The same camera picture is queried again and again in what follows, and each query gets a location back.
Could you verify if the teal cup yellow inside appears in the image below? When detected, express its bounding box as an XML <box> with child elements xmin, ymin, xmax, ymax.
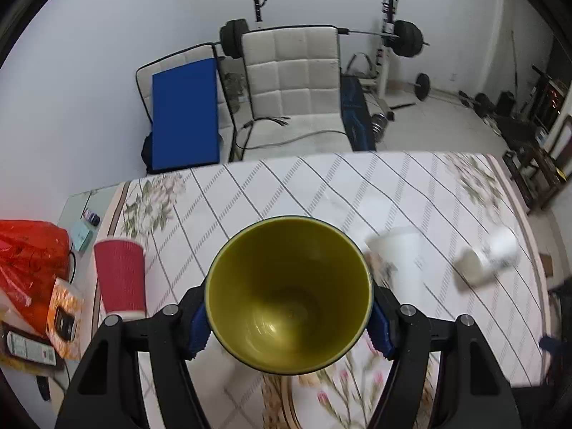
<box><xmin>204</xmin><ymin>216</ymin><xmax>373</xmax><ymax>376</ymax></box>

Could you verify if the red ribbed paper cup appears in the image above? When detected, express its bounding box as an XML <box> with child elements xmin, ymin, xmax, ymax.
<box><xmin>93</xmin><ymin>237</ymin><xmax>146</xmax><ymax>321</ymax></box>

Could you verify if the white printed paper cup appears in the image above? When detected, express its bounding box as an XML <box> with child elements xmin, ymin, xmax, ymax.
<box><xmin>454</xmin><ymin>227</ymin><xmax>520</xmax><ymax>287</ymax></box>

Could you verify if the white plastic cup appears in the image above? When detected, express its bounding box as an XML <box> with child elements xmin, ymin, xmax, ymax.
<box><xmin>366</xmin><ymin>228</ymin><xmax>424</xmax><ymax>307</ymax></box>

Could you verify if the orange tissue pack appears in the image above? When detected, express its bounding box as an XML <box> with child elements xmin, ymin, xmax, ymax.
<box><xmin>45</xmin><ymin>278</ymin><xmax>83</xmax><ymax>360</ymax></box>

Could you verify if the dark box white label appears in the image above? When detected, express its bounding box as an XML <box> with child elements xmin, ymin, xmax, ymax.
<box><xmin>1</xmin><ymin>329</ymin><xmax>64</xmax><ymax>370</ymax></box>

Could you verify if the red plastic bag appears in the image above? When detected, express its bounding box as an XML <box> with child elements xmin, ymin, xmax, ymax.
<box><xmin>1</xmin><ymin>220</ymin><xmax>71</xmax><ymax>335</ymax></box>

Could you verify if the small teal box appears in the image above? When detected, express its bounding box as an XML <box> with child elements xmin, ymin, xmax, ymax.
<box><xmin>69</xmin><ymin>220</ymin><xmax>93</xmax><ymax>252</ymax></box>

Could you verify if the floral patterned tablecloth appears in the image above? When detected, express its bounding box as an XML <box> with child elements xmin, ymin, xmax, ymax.
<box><xmin>99</xmin><ymin>152</ymin><xmax>550</xmax><ymax>428</ymax></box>

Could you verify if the white padded chair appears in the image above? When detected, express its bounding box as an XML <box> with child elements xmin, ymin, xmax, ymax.
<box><xmin>237</xmin><ymin>39</ymin><xmax>352</xmax><ymax>161</ymax></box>

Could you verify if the white barbell rack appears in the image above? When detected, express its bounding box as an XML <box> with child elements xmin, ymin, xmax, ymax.
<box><xmin>360</xmin><ymin>0</ymin><xmax>422</xmax><ymax>116</ymax></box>

